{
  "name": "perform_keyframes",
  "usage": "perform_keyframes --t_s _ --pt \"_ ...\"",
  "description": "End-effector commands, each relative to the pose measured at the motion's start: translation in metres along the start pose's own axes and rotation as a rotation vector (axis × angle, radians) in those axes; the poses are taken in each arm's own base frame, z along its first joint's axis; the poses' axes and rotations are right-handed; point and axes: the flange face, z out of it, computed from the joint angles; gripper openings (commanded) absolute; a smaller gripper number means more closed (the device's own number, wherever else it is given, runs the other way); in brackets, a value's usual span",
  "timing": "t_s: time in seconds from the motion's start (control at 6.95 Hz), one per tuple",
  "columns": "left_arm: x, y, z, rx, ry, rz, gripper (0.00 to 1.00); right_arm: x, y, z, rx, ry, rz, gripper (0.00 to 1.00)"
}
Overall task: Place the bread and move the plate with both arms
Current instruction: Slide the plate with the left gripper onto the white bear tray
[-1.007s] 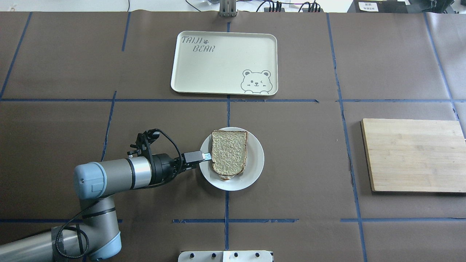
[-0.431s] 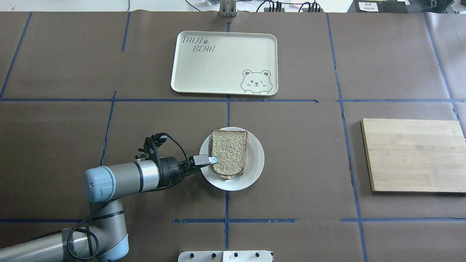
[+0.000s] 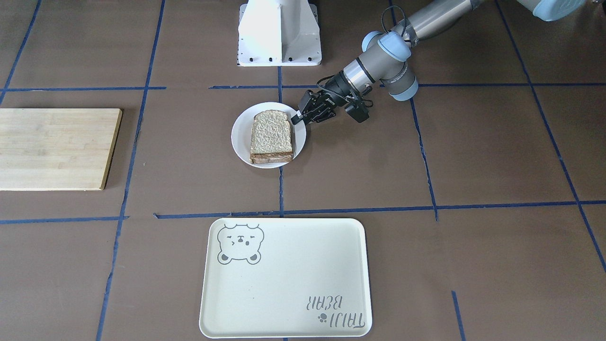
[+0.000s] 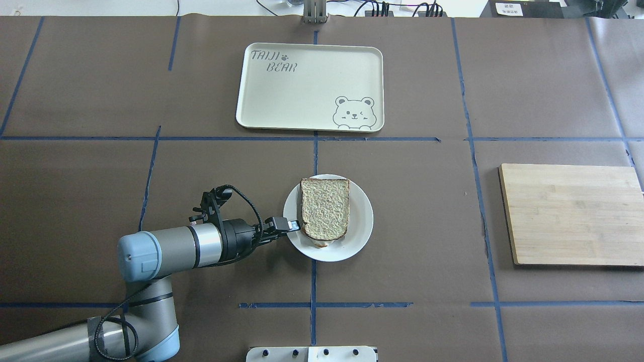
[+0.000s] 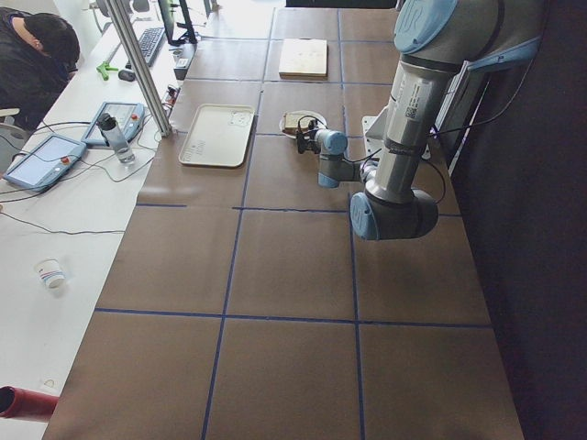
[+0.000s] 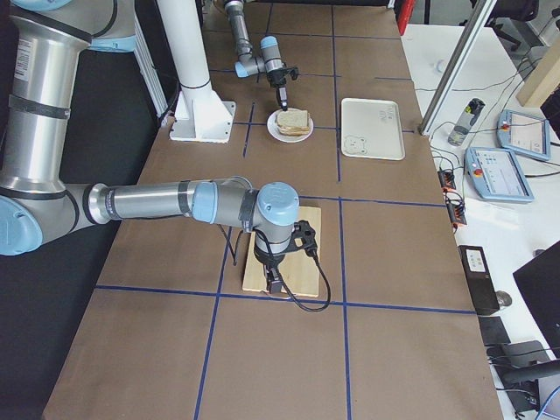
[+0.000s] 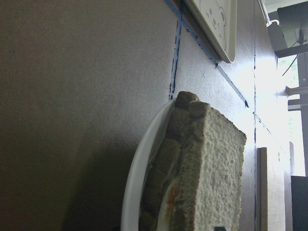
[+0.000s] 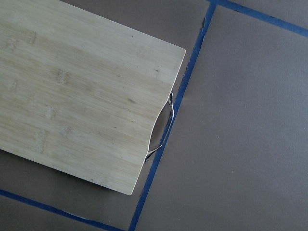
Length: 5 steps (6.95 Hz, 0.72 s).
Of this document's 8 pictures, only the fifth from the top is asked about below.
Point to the paper cup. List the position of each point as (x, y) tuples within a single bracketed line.
[(50, 273)]

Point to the far teach pendant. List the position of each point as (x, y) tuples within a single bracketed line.
[(129, 116)]

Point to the black computer mouse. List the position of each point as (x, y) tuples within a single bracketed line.
[(126, 75)]

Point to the black monitor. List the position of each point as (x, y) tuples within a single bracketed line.
[(178, 25)]

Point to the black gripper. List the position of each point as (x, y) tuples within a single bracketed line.
[(304, 142)]

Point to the white round plate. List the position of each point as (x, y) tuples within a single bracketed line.
[(322, 119)]

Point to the wooden cutting board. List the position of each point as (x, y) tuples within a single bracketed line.
[(303, 57)]

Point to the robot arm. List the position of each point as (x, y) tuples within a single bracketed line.
[(435, 39)]

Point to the cream bear tray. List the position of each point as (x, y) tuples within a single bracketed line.
[(218, 136)]

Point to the aluminium frame post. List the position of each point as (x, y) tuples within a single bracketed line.
[(128, 38)]

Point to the seated person in black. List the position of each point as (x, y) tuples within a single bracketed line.
[(39, 55)]

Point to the bread slice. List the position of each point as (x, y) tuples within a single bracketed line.
[(293, 121), (290, 133)]

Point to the black keyboard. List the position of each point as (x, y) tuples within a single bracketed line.
[(149, 43)]

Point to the red cylinder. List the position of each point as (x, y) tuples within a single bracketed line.
[(27, 405)]

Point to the teach pendant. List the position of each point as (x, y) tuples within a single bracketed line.
[(44, 165), (129, 116)]

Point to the green tool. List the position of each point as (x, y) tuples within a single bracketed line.
[(105, 68)]

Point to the clear water bottle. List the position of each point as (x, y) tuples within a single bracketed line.
[(114, 138)]

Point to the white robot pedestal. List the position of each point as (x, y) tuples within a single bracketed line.
[(396, 133)]

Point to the near teach pendant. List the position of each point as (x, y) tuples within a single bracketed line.
[(44, 165)]

